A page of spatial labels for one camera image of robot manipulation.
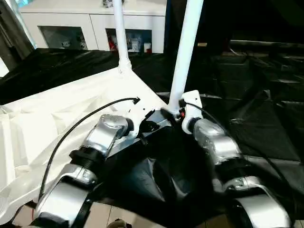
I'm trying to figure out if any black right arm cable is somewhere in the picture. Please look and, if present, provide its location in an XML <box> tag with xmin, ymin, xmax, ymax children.
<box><xmin>188</xmin><ymin>104</ymin><xmax>304</xmax><ymax>221</ymax></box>

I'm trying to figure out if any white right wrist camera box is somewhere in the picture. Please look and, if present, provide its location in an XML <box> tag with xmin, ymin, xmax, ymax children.
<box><xmin>180</xmin><ymin>90</ymin><xmax>204</xmax><ymax>135</ymax></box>

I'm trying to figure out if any white plastic table leg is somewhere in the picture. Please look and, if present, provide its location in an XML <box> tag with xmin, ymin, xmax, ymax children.
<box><xmin>112</xmin><ymin>0</ymin><xmax>133</xmax><ymax>75</ymax></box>
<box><xmin>168</xmin><ymin>0</ymin><xmax>205</xmax><ymax>117</ymax></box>

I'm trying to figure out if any grey window curtain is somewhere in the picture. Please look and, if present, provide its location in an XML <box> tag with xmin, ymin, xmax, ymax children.
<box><xmin>0</xmin><ymin>0</ymin><xmax>38</xmax><ymax>65</ymax></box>

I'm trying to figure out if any grey horizontal rail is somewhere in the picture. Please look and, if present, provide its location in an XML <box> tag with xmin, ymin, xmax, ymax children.
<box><xmin>229</xmin><ymin>40</ymin><xmax>304</xmax><ymax>49</ymax></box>

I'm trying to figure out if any black work mat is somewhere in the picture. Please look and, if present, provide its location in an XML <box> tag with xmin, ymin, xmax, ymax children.
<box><xmin>0</xmin><ymin>47</ymin><xmax>304</xmax><ymax>228</ymax></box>

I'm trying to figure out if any white cabinet with glass doors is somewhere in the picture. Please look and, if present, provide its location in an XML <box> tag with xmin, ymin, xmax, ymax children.
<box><xmin>19</xmin><ymin>0</ymin><xmax>167</xmax><ymax>54</ymax></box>

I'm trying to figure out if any white plastic table top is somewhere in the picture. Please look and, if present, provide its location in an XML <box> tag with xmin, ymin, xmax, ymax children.
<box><xmin>0</xmin><ymin>66</ymin><xmax>183</xmax><ymax>224</ymax></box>

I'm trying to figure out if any red bottle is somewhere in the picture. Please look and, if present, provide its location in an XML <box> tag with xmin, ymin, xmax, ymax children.
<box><xmin>108</xmin><ymin>34</ymin><xmax>118</xmax><ymax>52</ymax></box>

